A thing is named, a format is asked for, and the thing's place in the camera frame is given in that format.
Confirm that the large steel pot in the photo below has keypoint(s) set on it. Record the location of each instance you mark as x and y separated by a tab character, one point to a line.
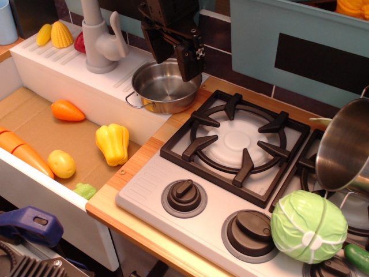
342	157

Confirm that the white toy sink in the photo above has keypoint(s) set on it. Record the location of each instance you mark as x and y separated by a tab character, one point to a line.
33	78

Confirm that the green toy cabbage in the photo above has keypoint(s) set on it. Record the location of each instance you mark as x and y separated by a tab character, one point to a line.
308	227

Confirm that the yellow toy potato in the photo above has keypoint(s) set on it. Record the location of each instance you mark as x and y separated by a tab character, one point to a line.
62	164

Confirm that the yellow toy bell pepper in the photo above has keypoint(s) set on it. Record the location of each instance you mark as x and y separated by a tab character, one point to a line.
113	142

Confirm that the black left burner grate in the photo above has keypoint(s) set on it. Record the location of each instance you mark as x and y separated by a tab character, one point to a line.
238	146

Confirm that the small orange toy carrot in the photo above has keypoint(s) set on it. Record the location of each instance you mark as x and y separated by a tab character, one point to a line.
64	110

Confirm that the yellow toy corn cob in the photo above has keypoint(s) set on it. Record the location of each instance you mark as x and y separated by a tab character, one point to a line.
61	36

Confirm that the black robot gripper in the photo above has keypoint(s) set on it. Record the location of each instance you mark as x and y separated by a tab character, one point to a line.
169	27

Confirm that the red toy pepper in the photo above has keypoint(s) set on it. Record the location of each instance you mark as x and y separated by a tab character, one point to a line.
79	44

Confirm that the light blue cup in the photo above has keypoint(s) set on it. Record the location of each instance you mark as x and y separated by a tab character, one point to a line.
8	29

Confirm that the right black stove knob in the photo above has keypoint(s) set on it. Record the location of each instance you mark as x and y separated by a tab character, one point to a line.
330	268

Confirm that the small steel pot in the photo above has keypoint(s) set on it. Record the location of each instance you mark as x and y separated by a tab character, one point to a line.
159	88

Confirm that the green toy cucumber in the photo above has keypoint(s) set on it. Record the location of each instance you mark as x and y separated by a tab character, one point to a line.
357	256

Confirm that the black stove knob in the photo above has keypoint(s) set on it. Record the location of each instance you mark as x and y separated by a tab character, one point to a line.
249	233
330	268
184	196

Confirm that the grey toy faucet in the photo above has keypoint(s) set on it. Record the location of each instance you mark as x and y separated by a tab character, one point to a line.
103	50

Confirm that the middle black stove knob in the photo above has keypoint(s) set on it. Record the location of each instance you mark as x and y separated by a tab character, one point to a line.
249	233

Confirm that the yellow toy food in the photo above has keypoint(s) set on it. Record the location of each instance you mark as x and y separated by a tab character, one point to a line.
353	8

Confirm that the grey toy stove top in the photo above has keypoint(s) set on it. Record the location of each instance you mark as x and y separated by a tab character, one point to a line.
203	230

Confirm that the small yellow toy corn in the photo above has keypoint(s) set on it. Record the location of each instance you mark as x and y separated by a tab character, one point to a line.
44	34

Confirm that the light green toy broccoli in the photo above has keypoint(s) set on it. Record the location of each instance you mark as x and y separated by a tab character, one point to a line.
86	191

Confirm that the teal toy cabinet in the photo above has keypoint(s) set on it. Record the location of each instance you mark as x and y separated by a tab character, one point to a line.
310	51

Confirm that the large orange toy carrot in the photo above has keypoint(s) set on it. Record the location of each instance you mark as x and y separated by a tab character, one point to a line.
18	147

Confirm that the blue clamp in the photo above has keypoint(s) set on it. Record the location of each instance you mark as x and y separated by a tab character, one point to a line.
31	224

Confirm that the left black stove knob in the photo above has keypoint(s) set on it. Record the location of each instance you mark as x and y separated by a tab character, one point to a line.
184	196

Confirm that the black metal camera mount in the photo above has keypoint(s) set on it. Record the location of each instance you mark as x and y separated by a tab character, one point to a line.
22	258

